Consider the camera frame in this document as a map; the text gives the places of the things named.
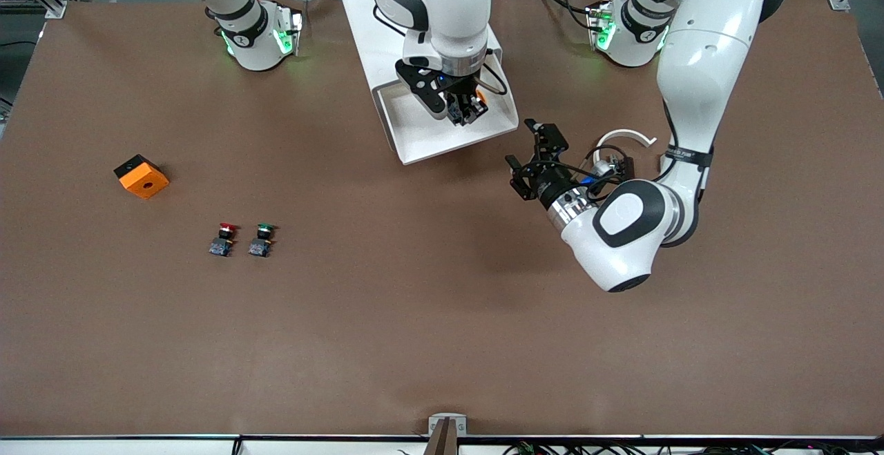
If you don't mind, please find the white drawer with beige front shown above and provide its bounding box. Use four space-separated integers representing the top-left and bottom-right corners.
375 44 520 166

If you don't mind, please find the white drawer cabinet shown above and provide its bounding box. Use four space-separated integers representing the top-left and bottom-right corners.
334 0 503 93

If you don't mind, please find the brown small electrical component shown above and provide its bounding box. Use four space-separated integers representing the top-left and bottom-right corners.
605 155 636 184

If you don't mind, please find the white curved plastic piece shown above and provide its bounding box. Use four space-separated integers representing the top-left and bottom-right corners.
597 128 657 160

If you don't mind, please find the brown paper table cover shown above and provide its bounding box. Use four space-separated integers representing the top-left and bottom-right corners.
0 0 884 438

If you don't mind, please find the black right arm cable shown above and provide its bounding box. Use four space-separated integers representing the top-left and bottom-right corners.
475 60 510 97

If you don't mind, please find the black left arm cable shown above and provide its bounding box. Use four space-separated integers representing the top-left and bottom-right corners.
573 96 691 200

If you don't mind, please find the green push button switch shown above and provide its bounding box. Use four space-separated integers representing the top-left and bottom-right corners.
248 222 277 258

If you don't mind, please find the red push button switch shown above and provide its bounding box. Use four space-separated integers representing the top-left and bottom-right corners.
209 222 238 258

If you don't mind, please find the grey metal bracket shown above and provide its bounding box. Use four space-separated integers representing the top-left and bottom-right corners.
428 414 468 436

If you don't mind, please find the brown upright post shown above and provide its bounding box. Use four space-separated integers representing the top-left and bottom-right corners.
423 418 458 455

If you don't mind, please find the orange button enclosure box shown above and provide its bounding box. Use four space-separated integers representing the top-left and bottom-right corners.
114 154 171 200

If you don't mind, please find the white table edge rail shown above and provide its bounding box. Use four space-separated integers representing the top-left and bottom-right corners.
0 434 884 455

